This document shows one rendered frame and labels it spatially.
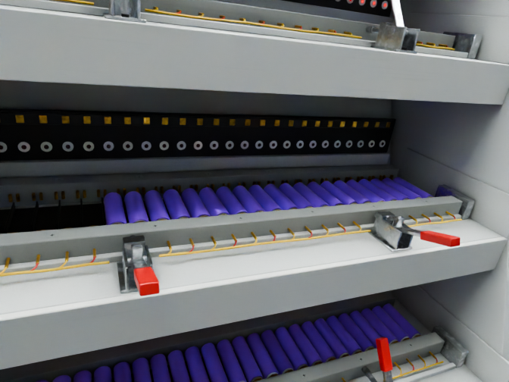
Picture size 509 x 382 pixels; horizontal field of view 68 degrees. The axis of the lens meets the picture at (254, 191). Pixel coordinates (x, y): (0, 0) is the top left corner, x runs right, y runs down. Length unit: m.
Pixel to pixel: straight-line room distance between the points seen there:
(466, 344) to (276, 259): 0.34
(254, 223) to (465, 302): 0.34
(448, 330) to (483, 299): 0.08
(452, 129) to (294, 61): 0.30
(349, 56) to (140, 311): 0.28
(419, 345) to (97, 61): 0.50
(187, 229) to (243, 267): 0.06
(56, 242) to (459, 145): 0.49
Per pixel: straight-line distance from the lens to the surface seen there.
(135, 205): 0.40
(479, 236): 0.53
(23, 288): 0.34
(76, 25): 0.31
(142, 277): 0.26
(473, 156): 0.57
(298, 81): 0.35
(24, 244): 0.35
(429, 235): 0.40
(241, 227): 0.37
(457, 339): 0.63
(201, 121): 0.46
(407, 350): 0.57
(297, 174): 0.51
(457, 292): 0.61
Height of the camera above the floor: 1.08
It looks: 6 degrees down
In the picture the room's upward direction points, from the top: 1 degrees counter-clockwise
